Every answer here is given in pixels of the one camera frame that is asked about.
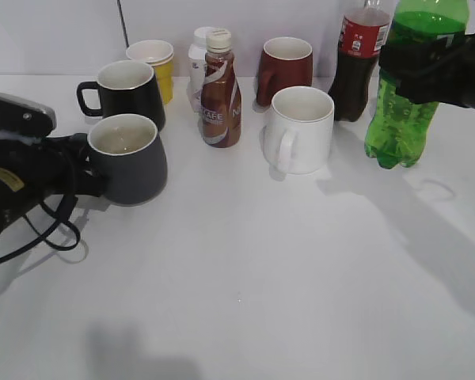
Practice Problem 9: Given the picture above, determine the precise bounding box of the white ceramic mug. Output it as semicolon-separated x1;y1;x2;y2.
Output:
263;85;335;175

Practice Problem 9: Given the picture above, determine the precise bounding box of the green soda bottle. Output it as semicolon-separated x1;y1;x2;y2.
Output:
365;0;469;169

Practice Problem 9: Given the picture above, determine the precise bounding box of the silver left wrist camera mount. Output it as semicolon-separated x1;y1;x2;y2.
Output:
0;93;56;139

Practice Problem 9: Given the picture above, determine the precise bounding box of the black cable on wall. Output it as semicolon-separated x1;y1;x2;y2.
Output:
116;0;130;51

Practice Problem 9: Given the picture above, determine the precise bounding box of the dark grey ceramic mug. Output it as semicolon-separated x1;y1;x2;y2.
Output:
87;113;168;206

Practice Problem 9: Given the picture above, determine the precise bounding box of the dark red ceramic mug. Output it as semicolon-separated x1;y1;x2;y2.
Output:
256;36;313;107

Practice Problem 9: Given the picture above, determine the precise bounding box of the yellow paper cup stack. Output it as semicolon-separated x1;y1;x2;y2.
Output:
126;40;174;105

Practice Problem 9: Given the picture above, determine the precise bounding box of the white milk drink bottle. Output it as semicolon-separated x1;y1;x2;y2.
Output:
188;26;216;112

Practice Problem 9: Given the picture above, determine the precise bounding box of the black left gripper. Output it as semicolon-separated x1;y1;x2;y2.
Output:
0;133;107;256

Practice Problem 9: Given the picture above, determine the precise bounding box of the dark cola bottle red label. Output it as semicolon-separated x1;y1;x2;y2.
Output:
329;1;391;122

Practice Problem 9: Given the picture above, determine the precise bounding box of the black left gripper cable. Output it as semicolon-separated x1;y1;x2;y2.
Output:
0;134;82;270

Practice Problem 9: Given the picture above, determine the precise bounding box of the black ceramic mug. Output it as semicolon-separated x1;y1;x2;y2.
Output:
76;60;166;130

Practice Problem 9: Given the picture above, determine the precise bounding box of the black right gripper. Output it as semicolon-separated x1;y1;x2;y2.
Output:
379;33;475;109

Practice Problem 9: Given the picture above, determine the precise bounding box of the brown Nescafe coffee bottle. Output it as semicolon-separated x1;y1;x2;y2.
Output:
201;28;241;148

